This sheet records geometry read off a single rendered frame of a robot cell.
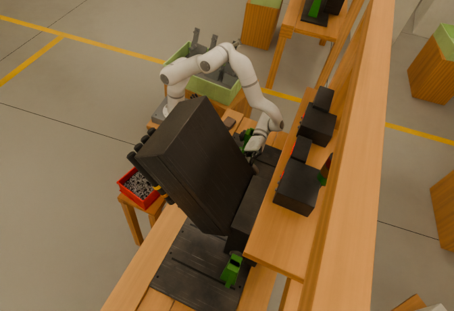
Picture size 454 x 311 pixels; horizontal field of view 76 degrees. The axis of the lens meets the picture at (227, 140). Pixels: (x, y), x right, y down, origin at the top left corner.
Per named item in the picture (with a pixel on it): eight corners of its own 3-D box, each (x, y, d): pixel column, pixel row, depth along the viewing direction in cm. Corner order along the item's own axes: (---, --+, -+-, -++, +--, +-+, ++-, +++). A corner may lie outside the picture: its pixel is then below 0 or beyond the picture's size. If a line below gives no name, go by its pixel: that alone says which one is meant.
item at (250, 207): (221, 252, 152) (229, 226, 126) (242, 205, 171) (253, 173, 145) (255, 268, 149) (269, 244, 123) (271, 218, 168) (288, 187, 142)
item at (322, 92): (307, 116, 128) (313, 105, 123) (314, 96, 138) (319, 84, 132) (323, 122, 127) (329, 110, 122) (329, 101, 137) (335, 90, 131)
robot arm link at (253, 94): (271, 76, 147) (288, 126, 161) (246, 78, 157) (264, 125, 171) (263, 84, 141) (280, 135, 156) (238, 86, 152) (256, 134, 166)
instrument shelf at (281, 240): (241, 255, 93) (243, 251, 90) (305, 92, 148) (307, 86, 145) (317, 291, 89) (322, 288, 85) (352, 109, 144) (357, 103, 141)
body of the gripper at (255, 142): (248, 132, 163) (241, 149, 158) (262, 131, 155) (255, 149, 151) (257, 140, 167) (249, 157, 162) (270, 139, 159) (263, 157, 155)
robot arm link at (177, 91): (163, 92, 195) (161, 63, 176) (181, 80, 205) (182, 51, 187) (176, 101, 192) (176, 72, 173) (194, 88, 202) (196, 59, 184)
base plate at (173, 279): (148, 286, 140) (148, 285, 139) (234, 133, 208) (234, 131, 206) (229, 327, 133) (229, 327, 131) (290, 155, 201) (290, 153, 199)
